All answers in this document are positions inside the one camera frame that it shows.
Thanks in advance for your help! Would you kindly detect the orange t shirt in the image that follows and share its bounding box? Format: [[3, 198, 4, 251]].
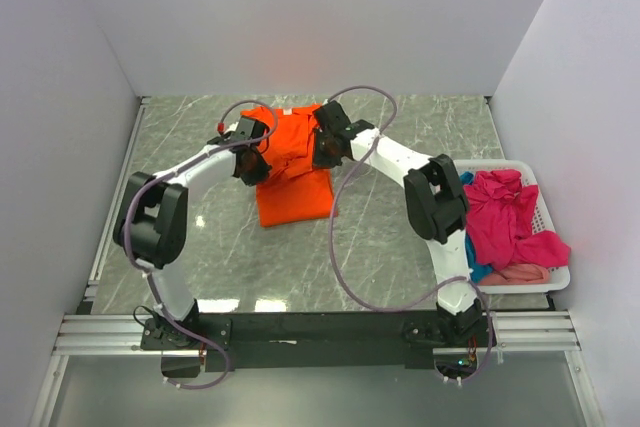
[[256, 104, 334, 228]]

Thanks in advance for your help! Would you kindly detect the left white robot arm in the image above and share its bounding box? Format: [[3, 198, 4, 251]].
[[113, 116, 273, 349]]

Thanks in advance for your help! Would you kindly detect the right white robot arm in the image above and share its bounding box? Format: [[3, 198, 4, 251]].
[[313, 100, 482, 346]]

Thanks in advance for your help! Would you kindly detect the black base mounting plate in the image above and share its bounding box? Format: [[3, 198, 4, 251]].
[[140, 308, 495, 372]]

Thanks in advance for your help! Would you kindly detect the magenta t shirt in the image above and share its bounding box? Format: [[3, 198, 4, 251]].
[[464, 169, 571, 271]]

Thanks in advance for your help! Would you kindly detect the blue t shirt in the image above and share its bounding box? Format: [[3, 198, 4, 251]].
[[460, 171, 493, 284]]

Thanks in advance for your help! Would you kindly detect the salmon pink t shirt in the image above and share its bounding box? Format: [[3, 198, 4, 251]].
[[480, 264, 551, 286]]

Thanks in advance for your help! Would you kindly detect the white plastic laundry basket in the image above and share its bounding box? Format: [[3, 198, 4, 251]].
[[455, 159, 570, 294]]

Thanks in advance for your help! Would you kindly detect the left aluminium rail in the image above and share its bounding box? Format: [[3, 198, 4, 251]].
[[52, 315, 198, 357]]

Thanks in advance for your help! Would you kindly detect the aluminium rail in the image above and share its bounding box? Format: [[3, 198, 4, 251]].
[[52, 315, 198, 357], [432, 310, 582, 354]]

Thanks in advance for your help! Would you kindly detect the right aluminium rail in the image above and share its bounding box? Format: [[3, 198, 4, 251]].
[[432, 310, 582, 354]]

